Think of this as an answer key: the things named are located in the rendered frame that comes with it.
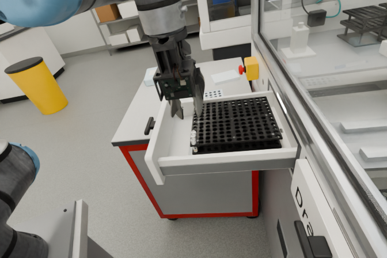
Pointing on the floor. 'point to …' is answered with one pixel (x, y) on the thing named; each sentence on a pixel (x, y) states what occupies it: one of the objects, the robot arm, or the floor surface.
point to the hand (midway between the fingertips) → (189, 112)
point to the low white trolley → (205, 199)
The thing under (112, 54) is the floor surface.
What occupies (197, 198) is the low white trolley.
